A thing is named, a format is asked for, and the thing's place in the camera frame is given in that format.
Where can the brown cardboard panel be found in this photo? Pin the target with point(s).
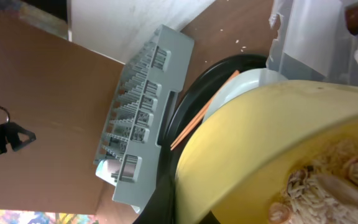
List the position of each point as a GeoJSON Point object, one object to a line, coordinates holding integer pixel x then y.
{"type": "Point", "coordinates": [61, 92]}

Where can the clear plastic waste bin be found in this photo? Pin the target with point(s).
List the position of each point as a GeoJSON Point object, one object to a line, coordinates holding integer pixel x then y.
{"type": "Point", "coordinates": [313, 42]}

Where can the grey plastic dishwasher rack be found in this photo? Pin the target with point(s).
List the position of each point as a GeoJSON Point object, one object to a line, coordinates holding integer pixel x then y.
{"type": "Point", "coordinates": [143, 103]}

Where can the light blue cup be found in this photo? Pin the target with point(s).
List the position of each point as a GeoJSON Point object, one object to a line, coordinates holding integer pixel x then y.
{"type": "Point", "coordinates": [106, 168]}

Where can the grey round plate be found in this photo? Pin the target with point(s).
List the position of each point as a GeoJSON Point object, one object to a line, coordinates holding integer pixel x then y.
{"type": "Point", "coordinates": [245, 81]}

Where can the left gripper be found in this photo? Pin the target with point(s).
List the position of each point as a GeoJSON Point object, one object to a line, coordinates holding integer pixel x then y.
{"type": "Point", "coordinates": [9, 133]}

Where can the yellow bowl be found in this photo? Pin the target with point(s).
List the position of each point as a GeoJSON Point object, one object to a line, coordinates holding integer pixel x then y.
{"type": "Point", "coordinates": [239, 159]}

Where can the food scraps and nut shells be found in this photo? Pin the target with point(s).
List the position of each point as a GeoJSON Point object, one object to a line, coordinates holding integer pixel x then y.
{"type": "Point", "coordinates": [324, 190]}

